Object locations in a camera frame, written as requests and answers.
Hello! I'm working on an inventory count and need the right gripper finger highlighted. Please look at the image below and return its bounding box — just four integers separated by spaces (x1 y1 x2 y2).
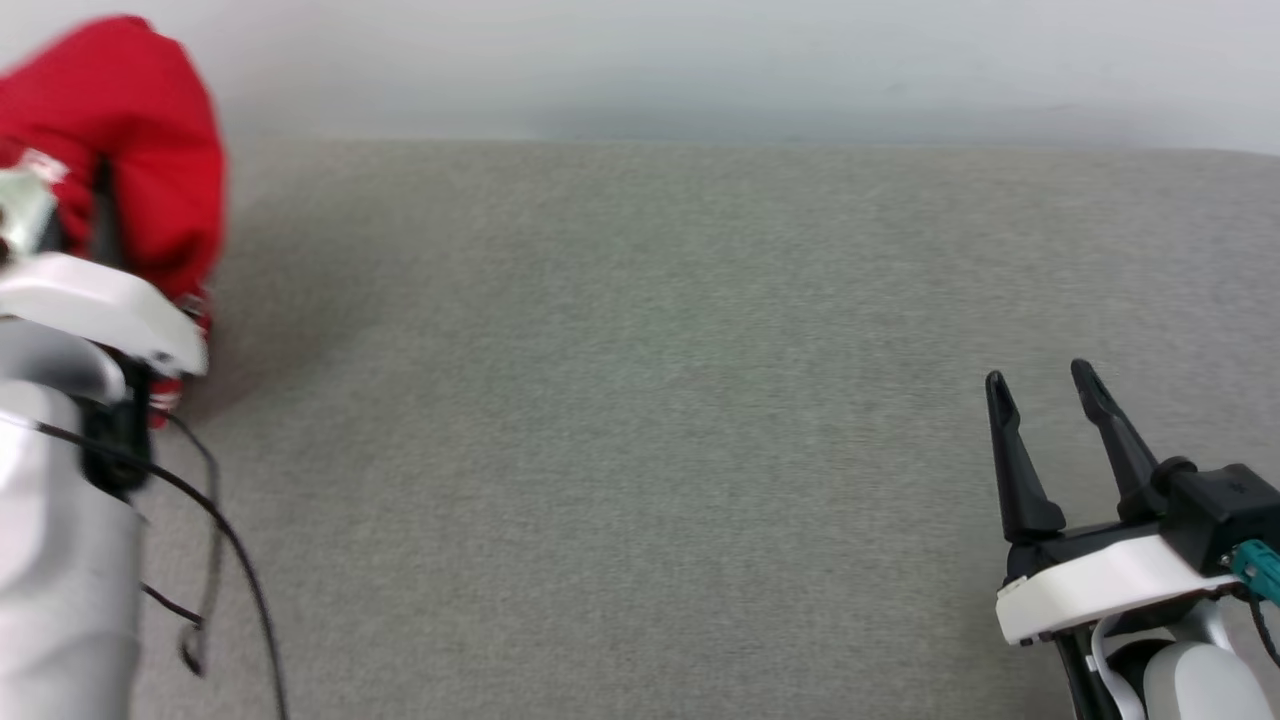
1070 359 1167 524
985 371 1067 546

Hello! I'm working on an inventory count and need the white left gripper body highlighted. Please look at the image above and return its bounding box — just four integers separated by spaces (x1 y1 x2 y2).
0 150 209 379

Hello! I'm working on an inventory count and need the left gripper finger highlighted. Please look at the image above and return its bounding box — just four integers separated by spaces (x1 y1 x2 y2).
93 158 128 269

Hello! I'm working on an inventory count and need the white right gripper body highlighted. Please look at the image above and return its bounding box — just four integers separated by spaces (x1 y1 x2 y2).
995 518 1243 646

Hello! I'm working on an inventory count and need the red garment with white trim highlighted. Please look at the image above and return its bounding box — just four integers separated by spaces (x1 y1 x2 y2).
0 14 229 429

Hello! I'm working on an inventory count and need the grey fabric sofa cushion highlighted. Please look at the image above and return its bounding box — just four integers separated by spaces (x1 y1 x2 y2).
128 135 1280 720

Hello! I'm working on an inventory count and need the white flat cable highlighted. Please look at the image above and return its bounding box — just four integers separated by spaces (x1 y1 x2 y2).
1088 615 1151 720

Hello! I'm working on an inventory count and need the teal right camera connector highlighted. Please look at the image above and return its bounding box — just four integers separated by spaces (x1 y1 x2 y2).
1228 540 1280 607

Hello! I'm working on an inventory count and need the long thin black cable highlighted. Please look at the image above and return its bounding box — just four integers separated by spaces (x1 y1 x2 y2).
38 420 291 720

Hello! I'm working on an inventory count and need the short thin black cable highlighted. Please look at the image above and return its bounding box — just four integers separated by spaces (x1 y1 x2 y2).
140 410 223 678

